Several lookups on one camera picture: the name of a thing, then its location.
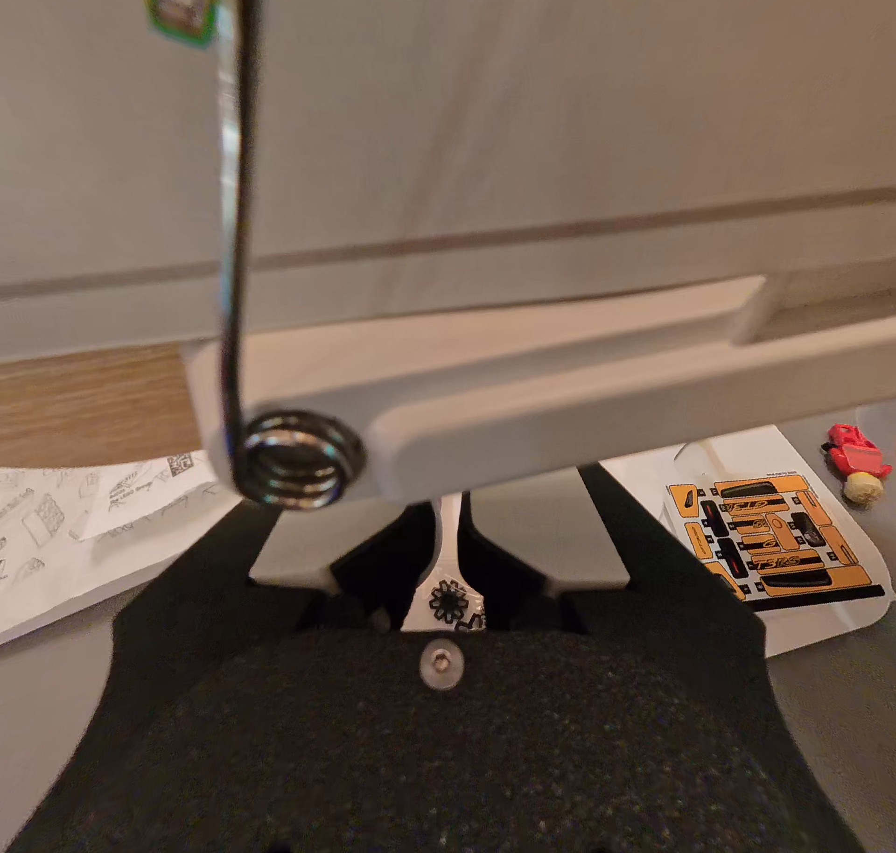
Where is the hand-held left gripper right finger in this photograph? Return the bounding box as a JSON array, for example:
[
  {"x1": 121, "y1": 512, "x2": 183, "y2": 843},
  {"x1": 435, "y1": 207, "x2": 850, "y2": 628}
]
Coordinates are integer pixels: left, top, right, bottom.
[{"x1": 457, "y1": 466, "x2": 631, "y2": 631}]

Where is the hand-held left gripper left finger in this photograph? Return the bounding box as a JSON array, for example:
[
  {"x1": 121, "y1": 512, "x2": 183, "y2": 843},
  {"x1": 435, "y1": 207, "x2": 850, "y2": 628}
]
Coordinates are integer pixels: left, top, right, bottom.
[{"x1": 247, "y1": 497, "x2": 445, "y2": 631}]

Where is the white book stand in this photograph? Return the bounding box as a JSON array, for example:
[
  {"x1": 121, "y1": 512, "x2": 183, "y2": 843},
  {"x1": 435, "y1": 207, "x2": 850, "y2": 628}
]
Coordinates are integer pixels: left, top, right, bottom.
[{"x1": 185, "y1": 0, "x2": 896, "y2": 658}]

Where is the grey instruction booklet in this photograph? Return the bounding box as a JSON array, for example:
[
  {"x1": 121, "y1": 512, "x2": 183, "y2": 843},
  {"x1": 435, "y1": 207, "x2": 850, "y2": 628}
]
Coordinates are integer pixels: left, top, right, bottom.
[{"x1": 0, "y1": 0, "x2": 896, "y2": 360}]

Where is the grey desk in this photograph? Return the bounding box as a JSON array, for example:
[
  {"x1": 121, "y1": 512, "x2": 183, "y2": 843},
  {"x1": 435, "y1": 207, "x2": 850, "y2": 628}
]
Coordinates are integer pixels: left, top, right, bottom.
[{"x1": 0, "y1": 405, "x2": 896, "y2": 853}]

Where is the clear bag of black gears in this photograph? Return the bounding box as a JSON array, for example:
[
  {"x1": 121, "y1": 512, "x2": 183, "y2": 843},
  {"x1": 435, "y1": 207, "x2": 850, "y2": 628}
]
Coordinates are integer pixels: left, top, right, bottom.
[{"x1": 402, "y1": 573, "x2": 489, "y2": 633}]

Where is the orange sticker sheet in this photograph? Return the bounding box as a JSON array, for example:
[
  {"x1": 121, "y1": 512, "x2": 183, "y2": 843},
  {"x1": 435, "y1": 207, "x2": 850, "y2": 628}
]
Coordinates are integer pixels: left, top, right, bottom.
[{"x1": 665, "y1": 471, "x2": 886, "y2": 612}]

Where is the white printed paper bag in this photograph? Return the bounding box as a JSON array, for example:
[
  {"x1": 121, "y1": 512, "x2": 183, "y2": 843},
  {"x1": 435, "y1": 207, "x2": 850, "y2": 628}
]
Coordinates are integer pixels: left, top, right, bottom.
[{"x1": 0, "y1": 450, "x2": 242, "y2": 647}]

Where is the open instruction booklet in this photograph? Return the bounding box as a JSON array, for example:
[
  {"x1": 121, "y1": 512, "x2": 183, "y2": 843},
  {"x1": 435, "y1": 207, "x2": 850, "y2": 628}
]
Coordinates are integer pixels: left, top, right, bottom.
[{"x1": 0, "y1": 342, "x2": 204, "y2": 469}]

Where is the red minifigure torso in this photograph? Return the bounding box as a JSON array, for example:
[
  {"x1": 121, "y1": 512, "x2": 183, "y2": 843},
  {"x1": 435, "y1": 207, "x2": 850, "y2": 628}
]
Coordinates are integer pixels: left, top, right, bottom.
[{"x1": 822, "y1": 425, "x2": 893, "y2": 507}]

